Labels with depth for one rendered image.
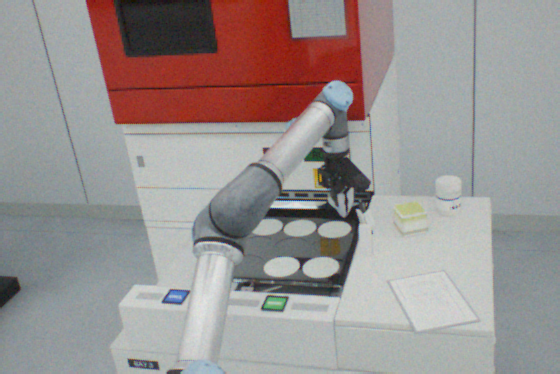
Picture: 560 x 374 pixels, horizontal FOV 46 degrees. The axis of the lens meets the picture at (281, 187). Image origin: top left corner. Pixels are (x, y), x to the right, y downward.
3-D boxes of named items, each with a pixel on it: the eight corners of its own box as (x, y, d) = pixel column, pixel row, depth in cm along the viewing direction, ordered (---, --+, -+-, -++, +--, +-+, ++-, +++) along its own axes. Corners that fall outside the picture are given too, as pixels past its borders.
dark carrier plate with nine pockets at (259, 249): (253, 218, 212) (253, 216, 212) (358, 221, 203) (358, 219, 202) (216, 277, 183) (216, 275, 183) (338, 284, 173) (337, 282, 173)
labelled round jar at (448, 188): (436, 204, 192) (436, 175, 188) (461, 204, 190) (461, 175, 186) (435, 216, 186) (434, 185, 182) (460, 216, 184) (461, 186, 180)
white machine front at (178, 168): (148, 223, 234) (124, 117, 217) (377, 231, 210) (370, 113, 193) (144, 227, 231) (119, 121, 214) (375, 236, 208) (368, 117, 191)
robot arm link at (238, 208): (218, 189, 132) (332, 67, 162) (200, 210, 141) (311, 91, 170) (260, 227, 133) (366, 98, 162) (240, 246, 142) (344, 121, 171)
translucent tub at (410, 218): (392, 226, 183) (391, 204, 180) (418, 221, 184) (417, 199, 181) (402, 239, 177) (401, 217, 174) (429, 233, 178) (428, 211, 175)
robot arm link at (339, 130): (309, 99, 178) (330, 90, 182) (313, 137, 182) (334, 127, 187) (330, 104, 172) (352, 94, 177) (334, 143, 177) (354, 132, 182)
